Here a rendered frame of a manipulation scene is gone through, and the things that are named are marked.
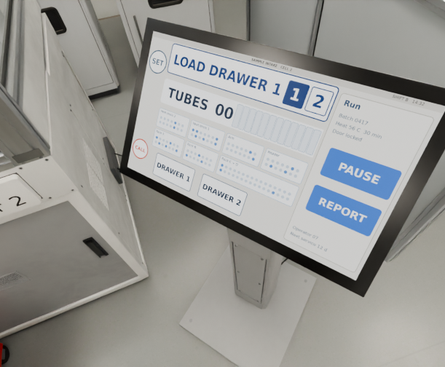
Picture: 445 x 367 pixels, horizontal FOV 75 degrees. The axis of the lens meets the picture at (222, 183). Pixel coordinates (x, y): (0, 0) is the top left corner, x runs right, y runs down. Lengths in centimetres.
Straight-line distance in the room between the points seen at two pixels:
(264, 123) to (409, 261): 137
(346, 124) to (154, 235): 137
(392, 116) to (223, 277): 118
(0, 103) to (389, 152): 69
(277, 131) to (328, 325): 115
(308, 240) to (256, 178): 13
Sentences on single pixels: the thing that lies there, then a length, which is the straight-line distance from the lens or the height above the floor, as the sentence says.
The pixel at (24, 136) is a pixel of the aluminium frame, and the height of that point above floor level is 101.
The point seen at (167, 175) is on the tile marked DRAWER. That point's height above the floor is 100.
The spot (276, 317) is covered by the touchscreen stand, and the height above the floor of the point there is 4.
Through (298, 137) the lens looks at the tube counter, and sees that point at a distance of 47.
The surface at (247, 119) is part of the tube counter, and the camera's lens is 49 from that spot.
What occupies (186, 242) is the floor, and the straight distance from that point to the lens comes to 162.
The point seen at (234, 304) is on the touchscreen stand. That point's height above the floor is 4.
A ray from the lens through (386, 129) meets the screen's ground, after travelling 46.
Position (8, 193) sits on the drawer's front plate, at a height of 89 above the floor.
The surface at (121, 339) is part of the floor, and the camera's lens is 156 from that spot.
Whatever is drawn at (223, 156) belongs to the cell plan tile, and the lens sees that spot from 51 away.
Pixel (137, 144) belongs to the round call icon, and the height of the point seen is 102.
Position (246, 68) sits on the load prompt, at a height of 117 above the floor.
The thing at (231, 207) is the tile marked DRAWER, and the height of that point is 99.
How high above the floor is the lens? 144
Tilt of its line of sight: 54 degrees down
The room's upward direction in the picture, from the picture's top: 7 degrees counter-clockwise
